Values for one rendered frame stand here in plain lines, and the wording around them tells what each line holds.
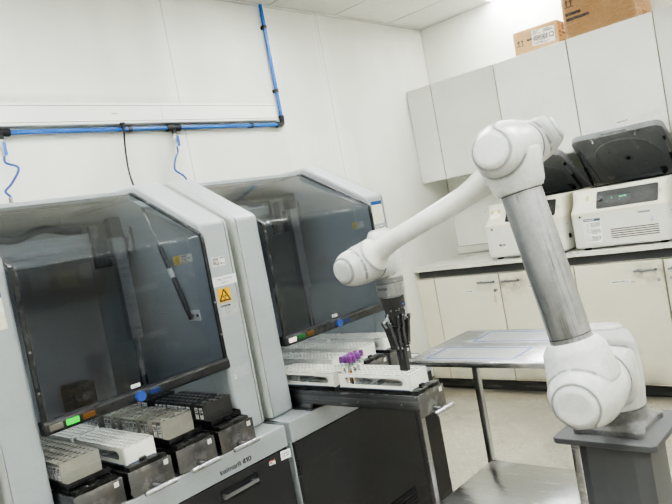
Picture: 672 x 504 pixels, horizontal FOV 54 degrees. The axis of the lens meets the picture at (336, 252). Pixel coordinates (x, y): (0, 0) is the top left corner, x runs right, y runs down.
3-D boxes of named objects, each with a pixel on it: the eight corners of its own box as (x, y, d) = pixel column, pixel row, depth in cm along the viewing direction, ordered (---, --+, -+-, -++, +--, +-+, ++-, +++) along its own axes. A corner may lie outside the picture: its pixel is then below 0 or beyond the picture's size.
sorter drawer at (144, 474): (26, 468, 223) (21, 443, 222) (66, 453, 233) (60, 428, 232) (141, 502, 173) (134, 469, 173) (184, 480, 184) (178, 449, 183)
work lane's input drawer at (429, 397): (270, 406, 244) (265, 382, 243) (296, 394, 254) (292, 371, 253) (434, 420, 194) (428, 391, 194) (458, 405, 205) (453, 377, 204)
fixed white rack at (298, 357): (281, 374, 263) (278, 358, 263) (298, 366, 270) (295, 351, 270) (335, 376, 243) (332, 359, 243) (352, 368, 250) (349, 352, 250)
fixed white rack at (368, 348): (307, 363, 274) (304, 348, 274) (323, 356, 282) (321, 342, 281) (361, 364, 254) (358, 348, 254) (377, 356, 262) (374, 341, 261)
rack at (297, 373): (277, 387, 242) (273, 370, 242) (296, 379, 250) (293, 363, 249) (336, 390, 222) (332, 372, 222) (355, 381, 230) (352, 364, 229)
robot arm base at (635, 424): (669, 409, 179) (666, 389, 178) (643, 440, 162) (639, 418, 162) (601, 405, 191) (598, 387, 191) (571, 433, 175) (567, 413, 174)
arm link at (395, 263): (382, 276, 213) (360, 283, 203) (374, 228, 212) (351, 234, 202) (411, 272, 207) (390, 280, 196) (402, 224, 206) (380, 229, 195)
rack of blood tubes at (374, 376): (340, 391, 221) (336, 373, 220) (359, 381, 228) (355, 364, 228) (412, 395, 201) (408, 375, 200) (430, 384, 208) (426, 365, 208)
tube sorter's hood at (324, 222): (200, 347, 266) (169, 191, 263) (305, 312, 310) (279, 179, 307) (287, 346, 231) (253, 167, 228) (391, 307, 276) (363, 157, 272)
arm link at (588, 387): (643, 406, 161) (622, 440, 143) (578, 415, 171) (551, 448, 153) (541, 109, 164) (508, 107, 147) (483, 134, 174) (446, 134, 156)
